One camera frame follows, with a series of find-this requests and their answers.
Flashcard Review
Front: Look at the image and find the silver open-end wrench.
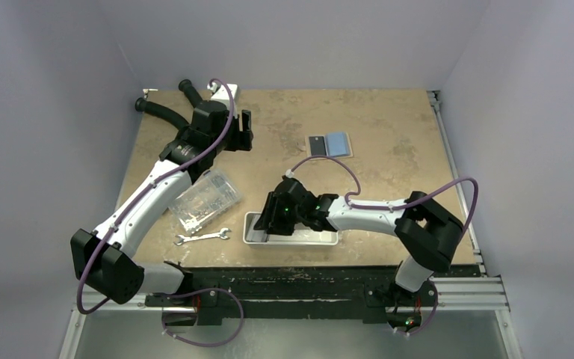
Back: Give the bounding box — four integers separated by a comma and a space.
173, 227, 231, 246

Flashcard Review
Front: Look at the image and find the white rectangular tray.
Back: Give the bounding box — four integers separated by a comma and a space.
242, 212, 339, 246

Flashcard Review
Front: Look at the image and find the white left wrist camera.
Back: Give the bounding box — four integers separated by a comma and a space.
206, 82, 240, 109

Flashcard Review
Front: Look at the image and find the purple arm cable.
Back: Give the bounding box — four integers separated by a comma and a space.
284, 154, 480, 338
76, 78, 245, 349

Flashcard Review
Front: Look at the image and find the black credit card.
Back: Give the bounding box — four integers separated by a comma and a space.
308, 135, 327, 156

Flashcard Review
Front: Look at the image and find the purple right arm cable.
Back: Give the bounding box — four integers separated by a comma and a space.
284, 154, 480, 338

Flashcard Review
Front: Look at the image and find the clear plastic bag of screws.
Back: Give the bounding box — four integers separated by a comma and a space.
168, 169, 243, 235

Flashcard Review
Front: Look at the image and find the black corrugated hose left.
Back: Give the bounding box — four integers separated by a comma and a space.
134, 96, 189, 131

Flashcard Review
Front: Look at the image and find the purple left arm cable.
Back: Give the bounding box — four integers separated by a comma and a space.
76, 78, 245, 349

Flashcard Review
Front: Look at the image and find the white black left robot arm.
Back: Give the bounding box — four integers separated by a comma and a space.
70, 98, 253, 314

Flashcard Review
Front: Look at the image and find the black corrugated hose right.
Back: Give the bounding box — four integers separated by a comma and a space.
178, 79, 204, 108

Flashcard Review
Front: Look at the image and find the black corrugated hose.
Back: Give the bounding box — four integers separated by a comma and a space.
134, 96, 189, 131
178, 79, 204, 108

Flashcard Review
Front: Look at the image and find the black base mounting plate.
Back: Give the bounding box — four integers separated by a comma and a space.
138, 265, 482, 325

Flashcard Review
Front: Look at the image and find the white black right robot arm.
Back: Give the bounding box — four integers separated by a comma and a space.
244, 177, 469, 304

